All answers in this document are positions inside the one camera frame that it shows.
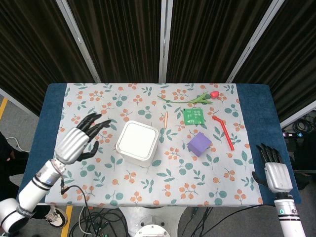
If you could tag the floral fruit print tablecloth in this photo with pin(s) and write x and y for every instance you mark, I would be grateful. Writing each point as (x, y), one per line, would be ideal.
(158, 182)

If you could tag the dark pleated curtain panel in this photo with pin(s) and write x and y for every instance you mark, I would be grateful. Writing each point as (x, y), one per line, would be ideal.
(123, 39)
(29, 49)
(209, 39)
(296, 61)

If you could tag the black power strip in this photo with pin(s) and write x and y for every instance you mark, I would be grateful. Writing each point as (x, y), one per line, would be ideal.
(292, 134)

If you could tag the purple foam cube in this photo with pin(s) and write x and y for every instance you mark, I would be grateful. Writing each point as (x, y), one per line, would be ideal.
(198, 144)

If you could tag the red tulip with green stem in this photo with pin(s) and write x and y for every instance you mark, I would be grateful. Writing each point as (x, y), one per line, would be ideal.
(214, 94)

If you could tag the red bent straw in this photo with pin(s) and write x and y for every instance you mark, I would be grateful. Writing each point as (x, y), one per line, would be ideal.
(225, 133)

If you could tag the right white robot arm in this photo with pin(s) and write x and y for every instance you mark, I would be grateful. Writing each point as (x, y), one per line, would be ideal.
(288, 217)

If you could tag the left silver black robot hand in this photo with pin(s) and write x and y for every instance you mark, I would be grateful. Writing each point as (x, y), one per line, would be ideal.
(71, 145)

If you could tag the blue table cover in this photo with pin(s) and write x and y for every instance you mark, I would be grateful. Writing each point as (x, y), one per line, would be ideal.
(254, 111)

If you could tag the small wooden stick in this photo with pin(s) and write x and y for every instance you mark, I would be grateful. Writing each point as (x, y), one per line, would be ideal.
(166, 119)

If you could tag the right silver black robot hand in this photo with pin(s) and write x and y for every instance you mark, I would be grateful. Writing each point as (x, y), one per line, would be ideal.
(277, 175)

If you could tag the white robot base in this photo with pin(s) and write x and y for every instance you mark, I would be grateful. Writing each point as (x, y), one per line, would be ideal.
(153, 219)

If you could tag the white square box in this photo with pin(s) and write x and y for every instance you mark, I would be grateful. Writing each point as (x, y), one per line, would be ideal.
(138, 161)

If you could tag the green printed packet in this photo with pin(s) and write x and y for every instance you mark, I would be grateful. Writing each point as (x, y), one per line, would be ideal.
(194, 116)

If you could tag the black and white shoe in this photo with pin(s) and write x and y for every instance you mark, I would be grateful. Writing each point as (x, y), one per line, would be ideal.
(55, 217)

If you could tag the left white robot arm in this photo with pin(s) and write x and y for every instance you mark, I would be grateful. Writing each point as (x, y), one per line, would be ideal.
(32, 190)

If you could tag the white partition frame bar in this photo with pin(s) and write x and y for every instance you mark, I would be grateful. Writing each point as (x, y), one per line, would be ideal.
(165, 42)
(19, 102)
(298, 113)
(256, 42)
(79, 42)

